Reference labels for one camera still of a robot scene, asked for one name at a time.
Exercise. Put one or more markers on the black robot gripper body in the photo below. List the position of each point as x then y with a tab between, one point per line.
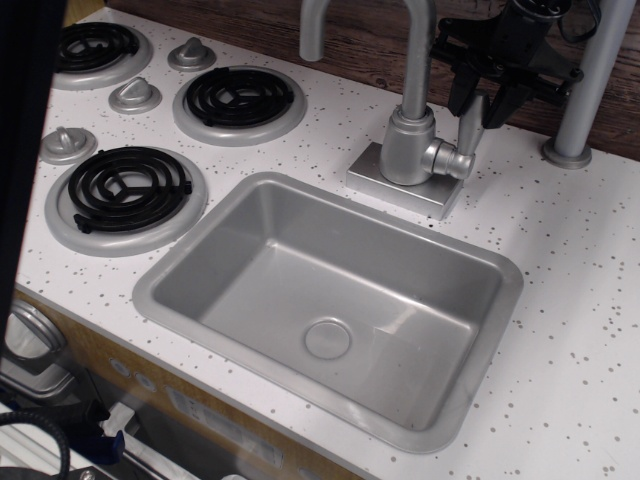
510	47

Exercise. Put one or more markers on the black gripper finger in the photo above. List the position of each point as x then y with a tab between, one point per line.
509	98
464	89

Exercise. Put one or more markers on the silver faucet lever handle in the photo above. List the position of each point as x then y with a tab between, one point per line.
457	161

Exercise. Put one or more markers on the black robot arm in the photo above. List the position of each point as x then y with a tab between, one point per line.
532	10

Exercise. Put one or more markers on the grey support pole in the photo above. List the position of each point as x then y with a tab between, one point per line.
569	148

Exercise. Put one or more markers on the silver toy faucet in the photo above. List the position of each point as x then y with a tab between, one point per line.
393	171

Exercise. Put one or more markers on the back right stove burner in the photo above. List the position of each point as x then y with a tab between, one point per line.
239	106

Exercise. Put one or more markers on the stove burner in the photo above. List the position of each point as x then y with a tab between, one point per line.
94	55
126	201
239	106

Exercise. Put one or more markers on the grey plastic sink basin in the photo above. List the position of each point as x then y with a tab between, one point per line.
386	325

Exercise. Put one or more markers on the silver stove knob rear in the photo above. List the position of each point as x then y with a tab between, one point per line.
191	56

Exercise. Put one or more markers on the silver stove knob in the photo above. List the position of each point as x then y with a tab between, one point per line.
66	146
191	56
135	97

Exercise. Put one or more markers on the silver stove knob middle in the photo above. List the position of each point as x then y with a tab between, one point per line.
135	97

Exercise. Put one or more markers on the front right stove burner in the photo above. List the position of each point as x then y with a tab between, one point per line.
126	201

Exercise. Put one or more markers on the back left stove burner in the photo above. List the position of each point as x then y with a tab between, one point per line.
94	55

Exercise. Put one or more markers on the silver stove knob front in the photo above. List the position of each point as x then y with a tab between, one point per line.
66	146

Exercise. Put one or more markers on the blue clamp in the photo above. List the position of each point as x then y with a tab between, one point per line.
110	449

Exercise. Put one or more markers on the dark blurry foreground post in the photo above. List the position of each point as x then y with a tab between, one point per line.
30	32

